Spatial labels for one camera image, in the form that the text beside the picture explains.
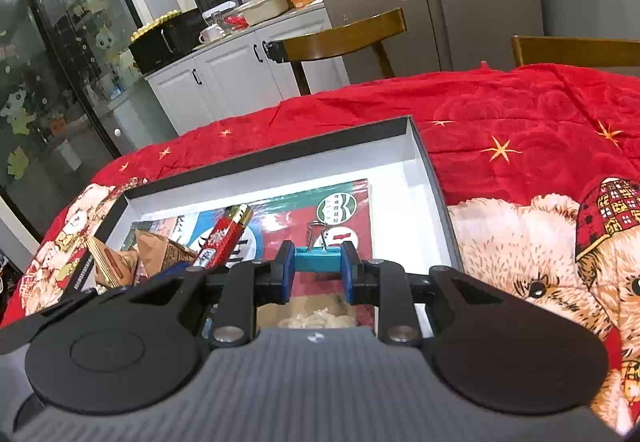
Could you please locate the wooden chair with black bracket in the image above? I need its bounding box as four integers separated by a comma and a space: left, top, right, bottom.
262, 7, 408, 95

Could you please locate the brown paper packet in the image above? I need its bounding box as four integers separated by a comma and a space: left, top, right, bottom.
132, 229, 201, 280

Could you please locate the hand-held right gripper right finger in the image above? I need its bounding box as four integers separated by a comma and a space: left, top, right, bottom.
341, 241, 512, 348

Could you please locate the red lighter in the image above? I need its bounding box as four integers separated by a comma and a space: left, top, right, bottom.
192, 203, 255, 269

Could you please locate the red teddy bear blanket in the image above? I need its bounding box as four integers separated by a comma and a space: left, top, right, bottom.
0, 62, 640, 438

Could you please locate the printed colourful paper sheet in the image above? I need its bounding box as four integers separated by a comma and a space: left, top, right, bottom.
132, 178, 373, 323

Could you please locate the teal binder clip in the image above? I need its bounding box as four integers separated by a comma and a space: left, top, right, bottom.
294, 220, 347, 276

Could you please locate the tray of gold chocolates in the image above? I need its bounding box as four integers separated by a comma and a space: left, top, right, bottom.
131, 9, 183, 40

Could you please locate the black shallow cardboard box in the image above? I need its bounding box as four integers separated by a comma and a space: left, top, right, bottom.
65, 116, 465, 338

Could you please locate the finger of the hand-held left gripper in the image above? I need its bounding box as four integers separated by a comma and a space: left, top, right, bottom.
0, 289, 101, 357

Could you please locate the glass sliding door with stickers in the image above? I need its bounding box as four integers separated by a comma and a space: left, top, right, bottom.
0, 0, 151, 228

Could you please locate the white kitchen cabinet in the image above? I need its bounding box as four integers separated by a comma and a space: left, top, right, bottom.
145, 2, 351, 135

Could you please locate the tan wooden block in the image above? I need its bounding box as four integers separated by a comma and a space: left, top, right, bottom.
86, 232, 138, 290

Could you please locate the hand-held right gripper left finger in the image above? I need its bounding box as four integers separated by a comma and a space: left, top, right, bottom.
122, 241, 297, 348

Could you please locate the black microwave oven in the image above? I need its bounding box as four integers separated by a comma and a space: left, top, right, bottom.
129, 8, 203, 75

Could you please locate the cream cooking pot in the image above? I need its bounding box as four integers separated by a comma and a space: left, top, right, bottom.
239, 0, 292, 26

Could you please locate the cream knitted scrunchie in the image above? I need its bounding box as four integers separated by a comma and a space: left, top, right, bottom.
275, 304, 361, 330

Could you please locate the white bin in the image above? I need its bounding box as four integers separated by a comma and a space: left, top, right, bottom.
54, 139, 83, 173

